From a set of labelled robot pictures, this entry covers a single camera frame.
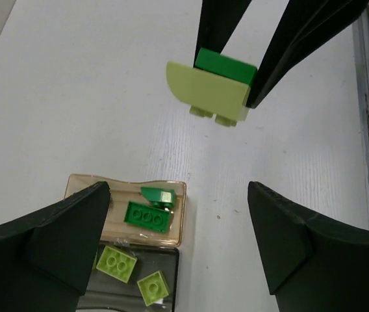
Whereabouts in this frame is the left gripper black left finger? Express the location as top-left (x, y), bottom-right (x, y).
top-left (0, 181), bottom-right (110, 311)

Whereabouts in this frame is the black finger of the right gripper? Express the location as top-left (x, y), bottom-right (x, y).
top-left (194, 0), bottom-right (251, 65)
top-left (248, 0), bottom-right (369, 109)

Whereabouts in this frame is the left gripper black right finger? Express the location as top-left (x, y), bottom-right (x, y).
top-left (248, 182), bottom-right (369, 311)

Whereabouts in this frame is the dark green long lego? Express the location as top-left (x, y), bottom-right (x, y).
top-left (195, 48), bottom-right (257, 86)
top-left (124, 201), bottom-right (172, 233)

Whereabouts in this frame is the lime green 2x3 lego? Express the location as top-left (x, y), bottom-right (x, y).
top-left (93, 245), bottom-right (138, 283)

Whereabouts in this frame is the lime green small lego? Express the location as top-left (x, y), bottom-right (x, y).
top-left (137, 270), bottom-right (170, 306)

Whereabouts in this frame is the dark green square lego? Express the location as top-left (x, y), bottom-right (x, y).
top-left (140, 187), bottom-right (175, 210)

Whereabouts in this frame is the grey transparent container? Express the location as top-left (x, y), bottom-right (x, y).
top-left (77, 242), bottom-right (179, 311)

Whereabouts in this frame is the orange transparent container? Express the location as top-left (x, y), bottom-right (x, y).
top-left (64, 174), bottom-right (186, 247)

